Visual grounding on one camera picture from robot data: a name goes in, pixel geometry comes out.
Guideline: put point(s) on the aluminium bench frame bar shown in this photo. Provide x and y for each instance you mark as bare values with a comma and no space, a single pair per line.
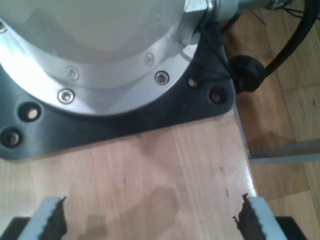
282,153

